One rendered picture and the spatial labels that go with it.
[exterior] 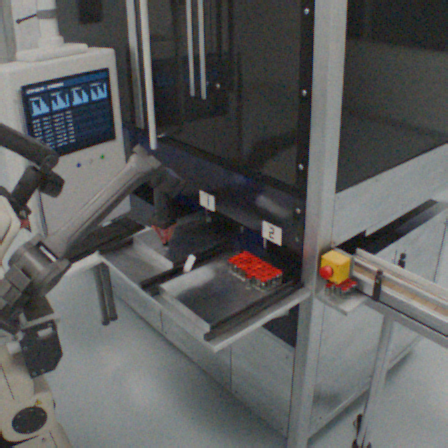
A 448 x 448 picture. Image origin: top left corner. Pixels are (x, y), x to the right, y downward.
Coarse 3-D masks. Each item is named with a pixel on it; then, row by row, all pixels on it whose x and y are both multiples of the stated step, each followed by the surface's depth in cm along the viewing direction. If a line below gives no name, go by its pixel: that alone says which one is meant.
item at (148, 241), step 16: (192, 224) 198; (208, 224) 197; (144, 240) 187; (160, 240) 186; (176, 240) 186; (192, 240) 186; (208, 240) 186; (224, 240) 179; (240, 240) 185; (160, 256) 171; (176, 256) 176
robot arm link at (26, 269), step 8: (32, 248) 102; (24, 256) 100; (32, 256) 101; (40, 256) 102; (48, 256) 104; (16, 264) 100; (24, 264) 100; (32, 264) 100; (40, 264) 100; (48, 264) 101; (8, 272) 99; (16, 272) 99; (24, 272) 100; (32, 272) 100; (16, 280) 98; (24, 280) 98; (32, 280) 99; (24, 288) 98
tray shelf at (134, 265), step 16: (112, 256) 177; (128, 256) 177; (144, 256) 177; (256, 256) 175; (272, 256) 175; (128, 272) 168; (144, 272) 167; (160, 272) 167; (288, 272) 166; (304, 288) 157; (160, 304) 151; (288, 304) 150; (176, 320) 145; (256, 320) 143; (224, 336) 137; (240, 336) 139
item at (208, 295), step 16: (224, 256) 169; (192, 272) 162; (208, 272) 166; (224, 272) 166; (160, 288) 154; (176, 288) 158; (192, 288) 158; (208, 288) 158; (224, 288) 158; (240, 288) 158; (272, 288) 157; (176, 304) 149; (192, 304) 150; (208, 304) 150; (224, 304) 150; (240, 304) 150; (192, 320) 143; (208, 320) 143; (224, 320) 140
